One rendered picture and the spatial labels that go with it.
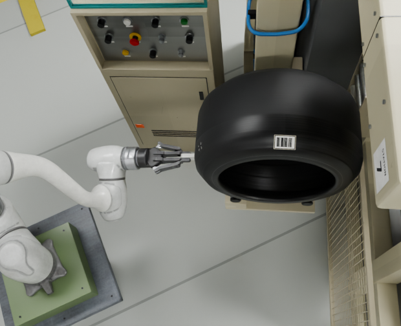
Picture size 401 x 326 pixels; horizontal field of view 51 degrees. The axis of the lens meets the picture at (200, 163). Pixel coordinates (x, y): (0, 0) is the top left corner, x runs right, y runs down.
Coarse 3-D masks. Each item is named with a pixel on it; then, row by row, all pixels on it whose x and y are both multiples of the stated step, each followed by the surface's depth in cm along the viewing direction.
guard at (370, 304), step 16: (336, 208) 202; (352, 208) 171; (336, 224) 199; (368, 224) 150; (336, 240) 199; (352, 240) 169; (368, 240) 148; (368, 256) 145; (336, 272) 196; (352, 272) 167; (368, 272) 143; (336, 288) 196; (368, 288) 141; (352, 304) 165; (368, 304) 140; (336, 320) 191; (368, 320) 142
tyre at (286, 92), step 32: (224, 96) 131; (256, 96) 124; (288, 96) 122; (320, 96) 124; (224, 128) 126; (256, 128) 120; (288, 128) 118; (320, 128) 119; (352, 128) 127; (224, 160) 129; (256, 160) 173; (288, 160) 171; (320, 160) 123; (352, 160) 127; (224, 192) 155; (256, 192) 166; (288, 192) 165; (320, 192) 149
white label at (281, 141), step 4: (276, 136) 118; (280, 136) 118; (284, 136) 118; (288, 136) 118; (292, 136) 118; (276, 140) 118; (280, 140) 118; (284, 140) 118; (288, 140) 118; (292, 140) 118; (276, 144) 118; (280, 144) 118; (284, 144) 118; (288, 144) 118; (292, 144) 118; (276, 148) 118; (280, 148) 118; (284, 148) 118; (288, 148) 118; (292, 148) 118
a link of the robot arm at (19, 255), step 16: (0, 240) 162; (16, 240) 158; (32, 240) 165; (0, 256) 155; (16, 256) 155; (32, 256) 158; (48, 256) 169; (16, 272) 156; (32, 272) 161; (48, 272) 171
